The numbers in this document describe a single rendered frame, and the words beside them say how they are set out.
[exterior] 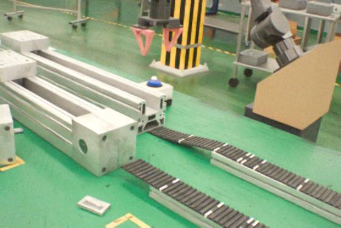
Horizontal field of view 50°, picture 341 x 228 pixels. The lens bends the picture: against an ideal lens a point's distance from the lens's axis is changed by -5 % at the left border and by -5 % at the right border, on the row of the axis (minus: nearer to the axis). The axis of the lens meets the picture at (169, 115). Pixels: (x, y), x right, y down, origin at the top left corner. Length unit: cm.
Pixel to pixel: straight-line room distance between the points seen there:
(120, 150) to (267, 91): 52
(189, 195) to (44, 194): 26
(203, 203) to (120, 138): 22
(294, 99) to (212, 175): 40
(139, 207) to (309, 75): 60
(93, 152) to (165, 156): 18
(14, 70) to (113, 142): 41
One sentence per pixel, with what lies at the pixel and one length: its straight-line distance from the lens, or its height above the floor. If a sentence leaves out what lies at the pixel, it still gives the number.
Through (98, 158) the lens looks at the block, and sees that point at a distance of 75.
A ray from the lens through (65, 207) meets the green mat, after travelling 69.
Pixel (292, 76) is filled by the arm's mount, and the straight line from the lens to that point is 109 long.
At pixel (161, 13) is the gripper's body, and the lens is 104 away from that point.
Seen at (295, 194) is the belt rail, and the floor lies 80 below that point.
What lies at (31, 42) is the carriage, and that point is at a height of 90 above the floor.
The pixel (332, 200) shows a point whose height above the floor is 81.
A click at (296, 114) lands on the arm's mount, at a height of 82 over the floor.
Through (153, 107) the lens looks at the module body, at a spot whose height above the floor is 83.
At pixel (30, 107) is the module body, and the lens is 94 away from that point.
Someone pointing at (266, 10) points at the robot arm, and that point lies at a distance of 122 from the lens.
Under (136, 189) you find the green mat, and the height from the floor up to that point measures 78.
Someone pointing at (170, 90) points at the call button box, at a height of 83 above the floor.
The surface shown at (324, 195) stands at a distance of 76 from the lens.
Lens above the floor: 119
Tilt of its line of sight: 23 degrees down
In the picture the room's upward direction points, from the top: 5 degrees clockwise
